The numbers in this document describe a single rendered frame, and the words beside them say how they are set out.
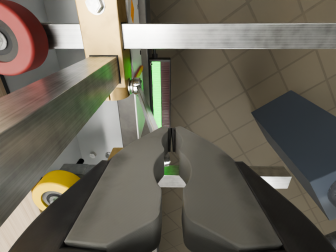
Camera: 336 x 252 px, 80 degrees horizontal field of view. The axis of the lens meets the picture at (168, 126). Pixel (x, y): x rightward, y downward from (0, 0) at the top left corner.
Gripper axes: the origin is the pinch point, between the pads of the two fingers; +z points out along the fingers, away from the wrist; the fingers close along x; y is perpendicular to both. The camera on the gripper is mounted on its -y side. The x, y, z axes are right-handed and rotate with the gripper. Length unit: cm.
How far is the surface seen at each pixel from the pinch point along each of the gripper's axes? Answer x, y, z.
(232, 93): 37, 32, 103
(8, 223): -30.2, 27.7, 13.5
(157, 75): -2.9, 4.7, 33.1
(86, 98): -7.1, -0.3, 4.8
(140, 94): -3.9, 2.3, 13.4
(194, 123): 15, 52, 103
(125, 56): -6.3, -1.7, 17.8
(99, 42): -9.1, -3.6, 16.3
